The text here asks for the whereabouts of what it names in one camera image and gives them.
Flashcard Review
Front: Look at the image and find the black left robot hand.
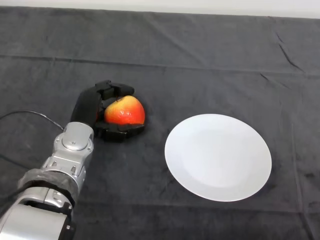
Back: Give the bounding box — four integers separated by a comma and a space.
70, 79, 147, 144

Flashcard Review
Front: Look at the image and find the red yellow apple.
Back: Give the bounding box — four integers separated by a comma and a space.
103, 95, 146, 126

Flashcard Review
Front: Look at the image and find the dark grey cloth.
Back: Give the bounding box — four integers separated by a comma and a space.
0, 5, 320, 240

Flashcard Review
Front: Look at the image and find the thin black cable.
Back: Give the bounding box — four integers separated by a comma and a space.
0, 110, 65, 201

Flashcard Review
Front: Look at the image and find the white round plate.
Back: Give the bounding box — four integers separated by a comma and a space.
164, 113, 273, 202

